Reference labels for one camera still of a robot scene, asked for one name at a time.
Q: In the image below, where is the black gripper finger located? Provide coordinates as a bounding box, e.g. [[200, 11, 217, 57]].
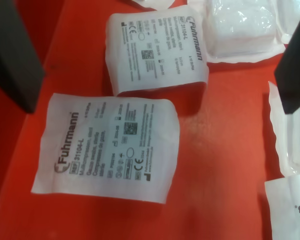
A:
[[274, 8, 300, 116], [0, 0, 45, 115]]

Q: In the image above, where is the white Fuhrmann gauze pack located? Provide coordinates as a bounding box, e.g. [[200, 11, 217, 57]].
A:
[[263, 173, 300, 240], [30, 92, 181, 205], [105, 6, 210, 98]]

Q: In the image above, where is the red plastic crate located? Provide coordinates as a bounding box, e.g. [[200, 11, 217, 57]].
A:
[[0, 0, 300, 240]]

